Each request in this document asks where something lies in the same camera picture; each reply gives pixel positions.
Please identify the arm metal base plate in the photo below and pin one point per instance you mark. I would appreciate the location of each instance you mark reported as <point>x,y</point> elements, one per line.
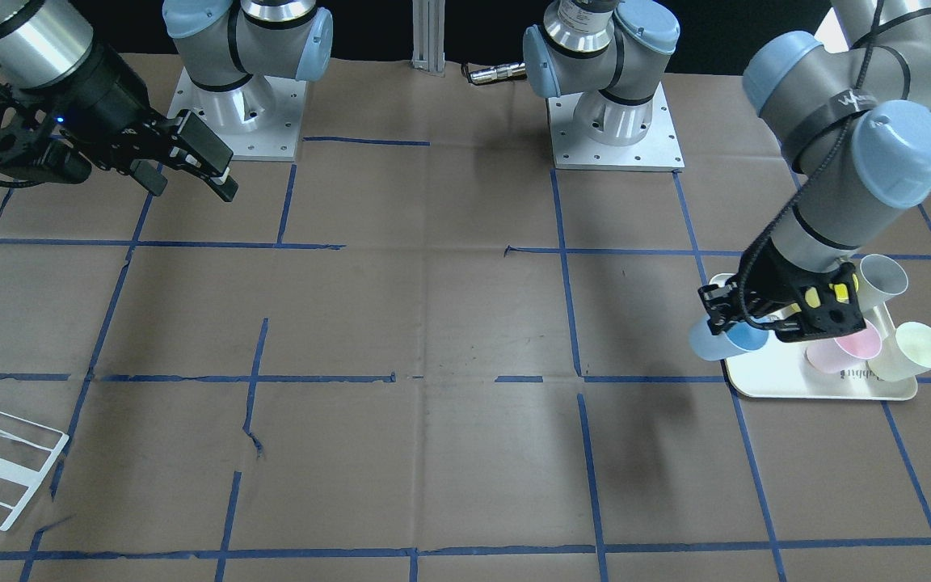
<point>260,121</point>
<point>590,133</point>

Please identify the aluminium frame post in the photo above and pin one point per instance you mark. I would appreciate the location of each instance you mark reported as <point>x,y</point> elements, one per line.
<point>427,25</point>

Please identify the cream white plastic cup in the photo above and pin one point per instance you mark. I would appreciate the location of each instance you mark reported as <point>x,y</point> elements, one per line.
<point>905,353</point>

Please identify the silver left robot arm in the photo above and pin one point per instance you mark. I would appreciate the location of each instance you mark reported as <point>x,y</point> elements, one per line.
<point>856,124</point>

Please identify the cream plastic tray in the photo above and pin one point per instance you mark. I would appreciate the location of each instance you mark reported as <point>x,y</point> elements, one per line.
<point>780,370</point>

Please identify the yellow plastic cup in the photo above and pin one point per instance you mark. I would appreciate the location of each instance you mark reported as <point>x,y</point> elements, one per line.
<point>842,291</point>

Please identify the grey plastic cup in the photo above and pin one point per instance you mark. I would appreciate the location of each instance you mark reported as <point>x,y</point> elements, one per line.
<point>880,278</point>

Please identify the blue plastic cup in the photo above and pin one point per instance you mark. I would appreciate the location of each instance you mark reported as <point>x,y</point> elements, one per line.
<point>737,340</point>

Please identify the pink plastic cup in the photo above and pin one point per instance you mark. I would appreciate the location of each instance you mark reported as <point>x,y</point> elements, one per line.
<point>845,352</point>

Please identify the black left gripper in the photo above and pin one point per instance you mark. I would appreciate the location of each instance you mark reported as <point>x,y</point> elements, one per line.
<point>770,276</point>

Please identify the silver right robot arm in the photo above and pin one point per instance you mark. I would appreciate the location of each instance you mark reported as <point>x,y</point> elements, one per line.
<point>223,44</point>

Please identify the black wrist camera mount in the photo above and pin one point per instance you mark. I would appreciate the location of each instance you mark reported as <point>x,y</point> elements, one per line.
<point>29,153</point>

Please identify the silver metal connector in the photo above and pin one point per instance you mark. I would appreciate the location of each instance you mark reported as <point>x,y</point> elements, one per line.
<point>490,75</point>

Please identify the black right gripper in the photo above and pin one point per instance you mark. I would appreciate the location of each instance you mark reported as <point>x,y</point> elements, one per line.
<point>112,94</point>

